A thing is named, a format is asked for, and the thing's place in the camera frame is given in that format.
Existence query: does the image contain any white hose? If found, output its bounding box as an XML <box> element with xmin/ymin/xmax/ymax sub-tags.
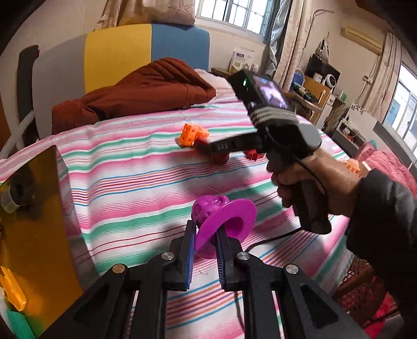
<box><xmin>0</xmin><ymin>112</ymin><xmax>35</xmax><ymax>158</ymax></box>

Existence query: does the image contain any barred window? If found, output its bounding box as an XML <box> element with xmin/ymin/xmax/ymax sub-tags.
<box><xmin>195</xmin><ymin>0</ymin><xmax>275</xmax><ymax>36</ymax></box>

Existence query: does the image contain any brown quilt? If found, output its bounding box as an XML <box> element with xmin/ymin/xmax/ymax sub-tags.
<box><xmin>51</xmin><ymin>58</ymin><xmax>217</xmax><ymax>135</ymax></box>

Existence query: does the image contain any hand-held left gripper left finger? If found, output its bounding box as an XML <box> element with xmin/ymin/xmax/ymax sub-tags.
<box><xmin>39</xmin><ymin>220</ymin><xmax>199</xmax><ymax>339</ymax></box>

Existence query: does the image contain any white cardboard box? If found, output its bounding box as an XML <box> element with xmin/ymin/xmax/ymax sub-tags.
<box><xmin>230</xmin><ymin>49</ymin><xmax>255</xmax><ymax>73</ymax></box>

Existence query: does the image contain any large side window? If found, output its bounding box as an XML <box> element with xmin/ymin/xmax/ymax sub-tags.
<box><xmin>383</xmin><ymin>63</ymin><xmax>417</xmax><ymax>141</ymax></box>

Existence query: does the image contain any black upright panel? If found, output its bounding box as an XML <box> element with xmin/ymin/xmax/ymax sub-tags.
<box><xmin>17</xmin><ymin>45</ymin><xmax>40</xmax><ymax>131</ymax></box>

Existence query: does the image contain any clear tape roll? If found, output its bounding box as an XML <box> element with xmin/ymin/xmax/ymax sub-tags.
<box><xmin>0</xmin><ymin>173</ymin><xmax>36</xmax><ymax>214</ymax></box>

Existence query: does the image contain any orange plastic toy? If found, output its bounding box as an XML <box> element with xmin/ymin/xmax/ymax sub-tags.
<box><xmin>345</xmin><ymin>158</ymin><xmax>363</xmax><ymax>178</ymax></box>

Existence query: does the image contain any wall air conditioner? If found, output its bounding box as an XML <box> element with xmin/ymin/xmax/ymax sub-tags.
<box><xmin>340</xmin><ymin>27</ymin><xmax>384</xmax><ymax>55</ymax></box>

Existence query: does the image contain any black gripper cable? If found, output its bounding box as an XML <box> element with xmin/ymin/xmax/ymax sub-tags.
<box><xmin>236</xmin><ymin>226</ymin><xmax>305</xmax><ymax>339</ymax></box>

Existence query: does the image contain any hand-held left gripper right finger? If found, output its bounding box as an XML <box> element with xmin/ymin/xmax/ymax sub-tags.
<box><xmin>215</xmin><ymin>228</ymin><xmax>371</xmax><ymax>339</ymax></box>

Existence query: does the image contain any beige pillow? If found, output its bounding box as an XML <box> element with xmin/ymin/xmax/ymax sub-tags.
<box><xmin>194</xmin><ymin>68</ymin><xmax>239</xmax><ymax>99</ymax></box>

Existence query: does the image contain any brown woven stool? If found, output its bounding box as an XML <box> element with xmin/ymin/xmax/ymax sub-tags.
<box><xmin>332</xmin><ymin>257</ymin><xmax>376</xmax><ymax>314</ymax></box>

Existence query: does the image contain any yellow blue grey headboard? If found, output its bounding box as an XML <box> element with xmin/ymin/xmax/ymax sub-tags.
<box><xmin>31</xmin><ymin>23</ymin><xmax>211</xmax><ymax>141</ymax></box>

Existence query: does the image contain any grey sheer curtain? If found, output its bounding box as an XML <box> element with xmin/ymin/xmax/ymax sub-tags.
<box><xmin>264</xmin><ymin>0</ymin><xmax>314</xmax><ymax>89</ymax></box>

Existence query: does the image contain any amber plastic storage box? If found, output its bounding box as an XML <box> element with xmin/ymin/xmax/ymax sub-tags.
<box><xmin>0</xmin><ymin>145</ymin><xmax>99</xmax><ymax>339</ymax></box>

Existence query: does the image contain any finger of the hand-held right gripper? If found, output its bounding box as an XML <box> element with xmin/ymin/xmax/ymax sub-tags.
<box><xmin>192</xmin><ymin>133</ymin><xmax>262</xmax><ymax>156</ymax></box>

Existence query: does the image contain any orange cube block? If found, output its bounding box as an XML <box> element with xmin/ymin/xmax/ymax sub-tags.
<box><xmin>176</xmin><ymin>123</ymin><xmax>210</xmax><ymax>148</ymax></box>

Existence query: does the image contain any person's right hand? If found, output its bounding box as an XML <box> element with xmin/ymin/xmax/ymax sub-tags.
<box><xmin>265</xmin><ymin>148</ymin><xmax>363</xmax><ymax>217</ymax></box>

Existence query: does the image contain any cream side curtain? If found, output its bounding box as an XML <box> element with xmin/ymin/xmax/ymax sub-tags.
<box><xmin>358</xmin><ymin>31</ymin><xmax>405</xmax><ymax>112</ymax></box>

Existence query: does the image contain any striped bed sheet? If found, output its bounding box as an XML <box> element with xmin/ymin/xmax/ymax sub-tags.
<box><xmin>0</xmin><ymin>94</ymin><xmax>363</xmax><ymax>339</ymax></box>

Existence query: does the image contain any purple plastic toy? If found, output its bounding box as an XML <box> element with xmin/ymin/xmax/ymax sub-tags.
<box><xmin>192</xmin><ymin>195</ymin><xmax>257</xmax><ymax>260</ymax></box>

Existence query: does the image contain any pink blanket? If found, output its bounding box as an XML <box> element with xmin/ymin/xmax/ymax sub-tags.
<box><xmin>355</xmin><ymin>142</ymin><xmax>417</xmax><ymax>184</ymax></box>

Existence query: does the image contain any red capsule toy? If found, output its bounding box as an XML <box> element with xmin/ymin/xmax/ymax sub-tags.
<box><xmin>195</xmin><ymin>137</ymin><xmax>230</xmax><ymax>164</ymax></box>

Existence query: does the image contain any white cabinet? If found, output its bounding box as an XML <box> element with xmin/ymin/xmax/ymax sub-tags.
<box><xmin>339</xmin><ymin>104</ymin><xmax>376</xmax><ymax>148</ymax></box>

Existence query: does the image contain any cluttered wooden desk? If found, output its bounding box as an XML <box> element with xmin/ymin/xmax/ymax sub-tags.
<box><xmin>292</xmin><ymin>54</ymin><xmax>346</xmax><ymax>126</ymax></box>

